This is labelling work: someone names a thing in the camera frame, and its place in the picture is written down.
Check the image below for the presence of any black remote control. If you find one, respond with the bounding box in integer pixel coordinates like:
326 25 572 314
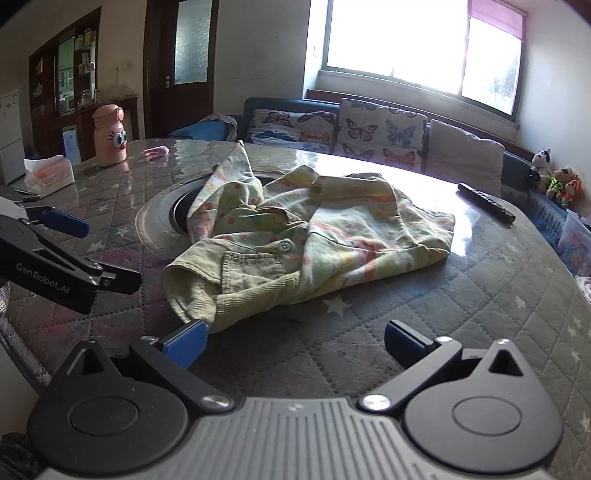
457 183 517 226

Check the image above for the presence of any dark wooden display cabinet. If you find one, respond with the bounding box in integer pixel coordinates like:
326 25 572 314
28 7 140 163

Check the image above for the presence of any white refrigerator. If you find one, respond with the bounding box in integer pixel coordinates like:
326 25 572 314
0 90 27 186

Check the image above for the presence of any large window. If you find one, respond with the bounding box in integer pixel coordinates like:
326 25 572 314
323 0 528 123

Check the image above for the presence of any flat butterfly print cushion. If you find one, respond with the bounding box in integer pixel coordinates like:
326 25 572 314
245 108 340 154

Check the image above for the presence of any blue and grey clothes pile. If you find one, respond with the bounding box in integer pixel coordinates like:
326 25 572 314
167 113 241 142

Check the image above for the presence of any plain beige cushion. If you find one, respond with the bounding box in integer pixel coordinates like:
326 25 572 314
422 119 506 197

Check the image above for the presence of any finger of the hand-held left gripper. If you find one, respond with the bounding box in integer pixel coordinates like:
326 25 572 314
0 185 91 239
74 256 142 297

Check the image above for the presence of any round recessed table insert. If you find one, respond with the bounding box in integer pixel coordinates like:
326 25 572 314
136 171 296 252

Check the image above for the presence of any white tissue pack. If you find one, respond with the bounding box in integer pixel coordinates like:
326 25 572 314
23 154 76 193

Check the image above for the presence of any clear plastic storage box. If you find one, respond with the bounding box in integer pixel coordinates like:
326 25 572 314
556 210 591 278

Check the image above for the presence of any dark wooden door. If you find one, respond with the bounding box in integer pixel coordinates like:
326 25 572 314
143 0 221 139

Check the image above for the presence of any pink cartoon-face water bottle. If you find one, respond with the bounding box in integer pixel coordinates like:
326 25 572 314
92 104 128 168

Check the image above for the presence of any blue sofa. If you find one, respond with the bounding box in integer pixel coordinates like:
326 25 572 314
167 97 591 278

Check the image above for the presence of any black and white cow plush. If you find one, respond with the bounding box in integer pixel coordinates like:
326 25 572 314
529 148 553 184

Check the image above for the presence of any yellow-green patterned child's shirt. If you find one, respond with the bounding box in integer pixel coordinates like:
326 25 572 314
164 141 458 335

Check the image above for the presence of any pink roller blind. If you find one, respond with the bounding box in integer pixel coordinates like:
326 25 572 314
466 0 528 38

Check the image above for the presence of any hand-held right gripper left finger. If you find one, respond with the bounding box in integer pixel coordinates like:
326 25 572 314
53 320 234 412

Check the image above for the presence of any orange fox plush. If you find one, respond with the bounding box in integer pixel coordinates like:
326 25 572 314
561 175 584 208

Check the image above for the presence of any upright butterfly print cushion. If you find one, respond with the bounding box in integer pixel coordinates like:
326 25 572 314
332 98 428 169

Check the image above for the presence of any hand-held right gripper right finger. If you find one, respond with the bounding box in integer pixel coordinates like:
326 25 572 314
360 318 541 412

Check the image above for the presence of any brown bear plush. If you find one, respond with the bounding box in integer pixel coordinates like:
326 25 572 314
546 167 573 199

